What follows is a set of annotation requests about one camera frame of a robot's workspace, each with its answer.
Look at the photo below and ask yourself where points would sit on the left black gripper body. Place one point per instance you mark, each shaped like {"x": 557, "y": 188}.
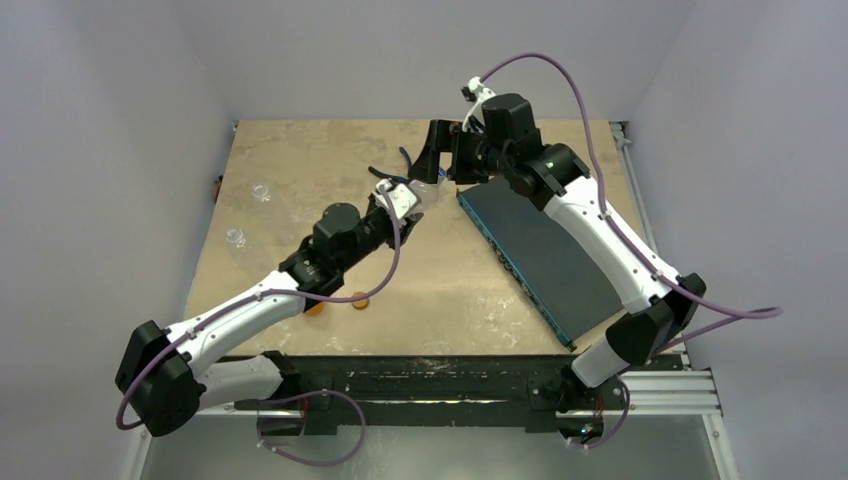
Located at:
{"x": 378, "y": 230}

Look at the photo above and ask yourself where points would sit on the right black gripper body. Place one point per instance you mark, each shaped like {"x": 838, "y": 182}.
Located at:
{"x": 452, "y": 153}

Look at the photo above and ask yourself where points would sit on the clear plastic bottle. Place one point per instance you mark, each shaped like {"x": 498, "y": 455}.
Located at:
{"x": 428, "y": 195}

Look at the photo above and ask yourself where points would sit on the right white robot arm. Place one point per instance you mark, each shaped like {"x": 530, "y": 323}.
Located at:
{"x": 500, "y": 138}

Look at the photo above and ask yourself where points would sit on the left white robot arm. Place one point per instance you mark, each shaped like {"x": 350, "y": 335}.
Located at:
{"x": 168, "y": 374}

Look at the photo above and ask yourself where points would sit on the orange bottle cap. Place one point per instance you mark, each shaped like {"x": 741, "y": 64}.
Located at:
{"x": 360, "y": 301}

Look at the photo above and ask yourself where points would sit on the orange juice bottle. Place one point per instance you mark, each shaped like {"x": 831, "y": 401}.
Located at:
{"x": 315, "y": 310}

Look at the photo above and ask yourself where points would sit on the clear bottle far left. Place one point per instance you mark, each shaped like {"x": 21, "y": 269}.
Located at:
{"x": 261, "y": 193}

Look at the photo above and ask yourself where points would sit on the clear bottle near left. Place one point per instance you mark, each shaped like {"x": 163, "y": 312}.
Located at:
{"x": 236, "y": 238}

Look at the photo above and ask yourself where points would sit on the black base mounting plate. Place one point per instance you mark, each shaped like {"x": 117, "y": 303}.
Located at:
{"x": 537, "y": 393}

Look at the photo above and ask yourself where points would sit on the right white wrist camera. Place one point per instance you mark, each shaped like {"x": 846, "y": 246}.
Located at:
{"x": 475, "y": 93}

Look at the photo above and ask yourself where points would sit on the blue handled pliers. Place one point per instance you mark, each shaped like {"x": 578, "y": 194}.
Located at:
{"x": 400, "y": 174}

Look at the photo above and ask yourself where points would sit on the dark network switch box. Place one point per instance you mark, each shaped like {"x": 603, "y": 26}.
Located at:
{"x": 556, "y": 275}

